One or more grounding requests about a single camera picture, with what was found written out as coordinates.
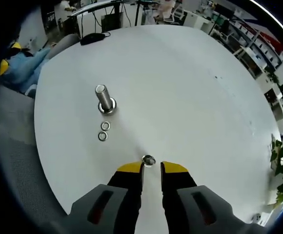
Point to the black computer mouse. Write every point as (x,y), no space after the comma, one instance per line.
(91,39)

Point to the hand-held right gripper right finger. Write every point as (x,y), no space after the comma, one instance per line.
(180,202)

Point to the person's blue shirt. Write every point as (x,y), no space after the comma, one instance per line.
(26,70)

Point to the storage shelf with white bins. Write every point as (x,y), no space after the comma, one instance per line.
(261,41)

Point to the ceiling light strip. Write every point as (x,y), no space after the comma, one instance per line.
(278,22)

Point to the thin steel threaded stud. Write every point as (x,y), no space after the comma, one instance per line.
(151,160)

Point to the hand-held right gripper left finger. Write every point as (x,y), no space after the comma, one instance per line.
(122,202)

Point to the thick steel threaded stud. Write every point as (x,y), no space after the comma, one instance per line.
(103,97)

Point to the white game controller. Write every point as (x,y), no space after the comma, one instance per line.
(257,217)

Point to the grey mesh office chair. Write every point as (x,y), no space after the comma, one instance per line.
(14,146)

